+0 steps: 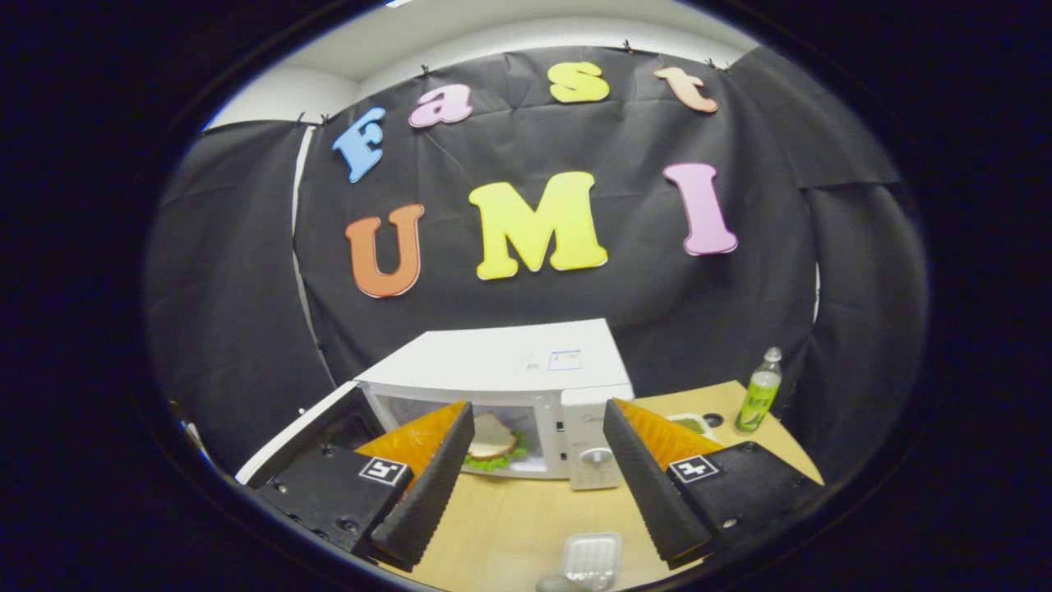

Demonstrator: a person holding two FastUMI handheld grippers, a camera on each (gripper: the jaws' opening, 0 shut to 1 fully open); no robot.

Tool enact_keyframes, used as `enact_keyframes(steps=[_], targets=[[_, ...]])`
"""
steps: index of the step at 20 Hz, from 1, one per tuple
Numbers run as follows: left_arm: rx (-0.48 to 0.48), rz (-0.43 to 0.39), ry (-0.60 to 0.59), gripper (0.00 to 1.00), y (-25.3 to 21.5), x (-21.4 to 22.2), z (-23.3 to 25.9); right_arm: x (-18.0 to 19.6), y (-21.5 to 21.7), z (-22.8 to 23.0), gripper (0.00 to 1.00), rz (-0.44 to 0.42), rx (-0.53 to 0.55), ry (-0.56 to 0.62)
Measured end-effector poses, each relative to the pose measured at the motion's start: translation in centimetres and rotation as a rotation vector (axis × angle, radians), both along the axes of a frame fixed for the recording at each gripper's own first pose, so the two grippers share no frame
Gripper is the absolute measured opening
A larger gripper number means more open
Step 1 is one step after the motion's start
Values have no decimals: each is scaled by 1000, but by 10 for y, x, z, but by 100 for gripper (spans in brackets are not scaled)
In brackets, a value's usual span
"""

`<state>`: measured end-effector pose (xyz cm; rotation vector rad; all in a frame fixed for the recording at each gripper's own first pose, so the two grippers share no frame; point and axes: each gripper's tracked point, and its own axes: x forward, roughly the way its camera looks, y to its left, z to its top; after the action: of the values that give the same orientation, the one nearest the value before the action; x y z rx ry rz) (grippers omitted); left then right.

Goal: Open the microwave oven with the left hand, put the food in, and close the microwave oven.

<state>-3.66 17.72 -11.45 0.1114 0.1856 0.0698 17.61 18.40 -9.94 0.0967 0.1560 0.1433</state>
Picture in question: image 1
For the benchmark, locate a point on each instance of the black backdrop cloth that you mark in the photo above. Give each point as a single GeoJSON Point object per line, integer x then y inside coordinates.
{"type": "Point", "coordinates": [575, 312]}

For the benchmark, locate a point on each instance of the white rectangular food container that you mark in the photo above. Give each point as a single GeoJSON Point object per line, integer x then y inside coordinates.
{"type": "Point", "coordinates": [592, 559]}

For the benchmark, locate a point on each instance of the white microwave oven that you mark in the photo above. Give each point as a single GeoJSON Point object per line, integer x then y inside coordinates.
{"type": "Point", "coordinates": [501, 358]}

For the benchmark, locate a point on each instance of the sandwich with lettuce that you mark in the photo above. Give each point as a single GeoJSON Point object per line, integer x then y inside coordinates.
{"type": "Point", "coordinates": [493, 440]}

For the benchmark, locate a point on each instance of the white divided snack plate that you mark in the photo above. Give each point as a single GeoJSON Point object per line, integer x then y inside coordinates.
{"type": "Point", "coordinates": [694, 423]}

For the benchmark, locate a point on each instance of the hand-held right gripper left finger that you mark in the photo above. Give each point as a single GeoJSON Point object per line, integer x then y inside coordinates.
{"type": "Point", "coordinates": [431, 485]}

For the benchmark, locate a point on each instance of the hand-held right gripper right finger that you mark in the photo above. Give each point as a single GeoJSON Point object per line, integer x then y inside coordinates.
{"type": "Point", "coordinates": [649, 485]}

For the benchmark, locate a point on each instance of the black round lid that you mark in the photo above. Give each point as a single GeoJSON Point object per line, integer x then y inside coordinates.
{"type": "Point", "coordinates": [713, 419]}

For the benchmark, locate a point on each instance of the green label drink bottle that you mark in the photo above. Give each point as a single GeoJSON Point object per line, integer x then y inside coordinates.
{"type": "Point", "coordinates": [759, 399]}

